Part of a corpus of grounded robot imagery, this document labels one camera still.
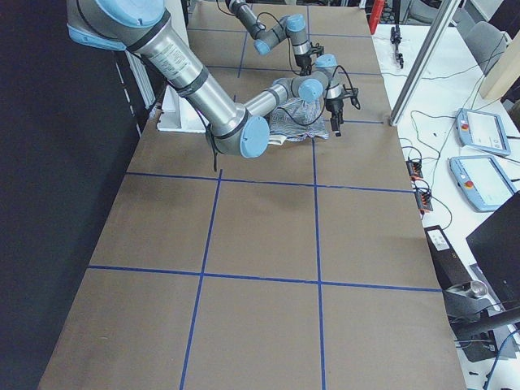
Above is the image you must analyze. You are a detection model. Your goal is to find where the striped polo shirt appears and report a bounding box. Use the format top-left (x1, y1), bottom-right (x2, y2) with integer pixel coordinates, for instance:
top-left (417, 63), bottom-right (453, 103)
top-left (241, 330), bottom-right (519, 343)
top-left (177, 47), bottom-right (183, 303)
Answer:
top-left (268, 98), bottom-right (329, 145)

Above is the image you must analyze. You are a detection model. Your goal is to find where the black flat box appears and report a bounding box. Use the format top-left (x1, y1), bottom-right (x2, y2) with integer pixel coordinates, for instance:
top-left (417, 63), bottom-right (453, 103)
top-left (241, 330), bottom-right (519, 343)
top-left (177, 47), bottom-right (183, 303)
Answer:
top-left (424, 225), bottom-right (472, 290)

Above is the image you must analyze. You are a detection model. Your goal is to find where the far teach pendant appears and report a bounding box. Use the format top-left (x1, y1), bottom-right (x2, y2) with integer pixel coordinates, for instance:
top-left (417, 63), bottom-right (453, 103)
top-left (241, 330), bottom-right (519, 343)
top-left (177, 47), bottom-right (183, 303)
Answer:
top-left (455, 108), bottom-right (511, 157)

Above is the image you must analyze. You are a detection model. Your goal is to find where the orange black connector box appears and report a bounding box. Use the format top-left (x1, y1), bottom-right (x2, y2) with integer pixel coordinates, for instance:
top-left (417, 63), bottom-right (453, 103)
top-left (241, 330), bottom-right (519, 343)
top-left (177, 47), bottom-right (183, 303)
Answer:
top-left (405, 159), bottom-right (423, 180)

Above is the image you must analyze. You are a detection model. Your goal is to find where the red cylinder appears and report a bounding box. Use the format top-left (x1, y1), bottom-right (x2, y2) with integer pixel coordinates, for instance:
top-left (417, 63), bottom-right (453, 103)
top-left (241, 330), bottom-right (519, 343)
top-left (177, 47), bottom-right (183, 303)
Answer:
top-left (368, 0), bottom-right (386, 35)

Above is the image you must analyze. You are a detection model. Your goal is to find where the near teach pendant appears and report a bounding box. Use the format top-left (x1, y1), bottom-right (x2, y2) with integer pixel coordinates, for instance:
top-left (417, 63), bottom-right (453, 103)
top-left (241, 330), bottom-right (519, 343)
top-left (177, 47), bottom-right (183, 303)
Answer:
top-left (448, 155), bottom-right (517, 212)

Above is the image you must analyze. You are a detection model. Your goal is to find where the grey office chair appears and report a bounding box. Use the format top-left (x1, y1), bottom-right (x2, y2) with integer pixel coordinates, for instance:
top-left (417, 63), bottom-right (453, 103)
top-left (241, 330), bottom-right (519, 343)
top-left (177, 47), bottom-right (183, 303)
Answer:
top-left (464, 21), bottom-right (510, 76)

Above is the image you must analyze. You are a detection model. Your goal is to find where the aluminium frame post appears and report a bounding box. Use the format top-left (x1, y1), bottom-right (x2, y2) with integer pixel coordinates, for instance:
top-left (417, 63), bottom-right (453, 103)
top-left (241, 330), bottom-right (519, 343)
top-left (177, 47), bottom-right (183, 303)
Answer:
top-left (388, 0), bottom-right (460, 126)

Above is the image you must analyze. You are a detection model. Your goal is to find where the black monitor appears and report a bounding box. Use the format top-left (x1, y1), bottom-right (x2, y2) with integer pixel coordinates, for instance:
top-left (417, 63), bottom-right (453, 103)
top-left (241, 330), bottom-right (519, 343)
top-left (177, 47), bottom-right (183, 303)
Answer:
top-left (466, 192), bottom-right (519, 301)

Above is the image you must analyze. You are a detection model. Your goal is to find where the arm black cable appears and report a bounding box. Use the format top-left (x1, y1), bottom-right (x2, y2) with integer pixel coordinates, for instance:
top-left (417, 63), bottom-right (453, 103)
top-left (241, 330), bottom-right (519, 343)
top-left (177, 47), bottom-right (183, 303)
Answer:
top-left (205, 64), bottom-right (354, 171)

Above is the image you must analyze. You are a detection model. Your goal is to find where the metal cup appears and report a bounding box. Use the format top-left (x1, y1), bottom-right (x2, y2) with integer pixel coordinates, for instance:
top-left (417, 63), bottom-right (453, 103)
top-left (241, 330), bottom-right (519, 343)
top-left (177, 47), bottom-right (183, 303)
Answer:
top-left (468, 280), bottom-right (488, 299)

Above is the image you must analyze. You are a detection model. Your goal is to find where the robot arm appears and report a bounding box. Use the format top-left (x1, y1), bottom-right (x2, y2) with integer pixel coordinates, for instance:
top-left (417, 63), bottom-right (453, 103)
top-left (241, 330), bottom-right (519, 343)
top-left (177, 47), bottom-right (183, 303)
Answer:
top-left (225, 1), bottom-right (323, 76)
top-left (67, 1), bottom-right (358, 158)

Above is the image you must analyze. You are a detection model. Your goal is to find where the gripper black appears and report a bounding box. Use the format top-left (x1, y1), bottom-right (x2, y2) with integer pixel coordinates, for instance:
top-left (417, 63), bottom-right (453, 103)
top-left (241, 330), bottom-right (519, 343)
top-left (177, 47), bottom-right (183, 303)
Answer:
top-left (294, 54), bottom-right (313, 76)
top-left (326, 97), bottom-right (344, 137)

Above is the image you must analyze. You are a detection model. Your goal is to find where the teach pendant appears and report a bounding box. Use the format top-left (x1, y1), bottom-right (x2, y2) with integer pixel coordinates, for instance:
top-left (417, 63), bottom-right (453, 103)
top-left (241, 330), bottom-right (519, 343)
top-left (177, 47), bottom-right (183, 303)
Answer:
top-left (448, 155), bottom-right (517, 212)
top-left (455, 108), bottom-right (511, 157)

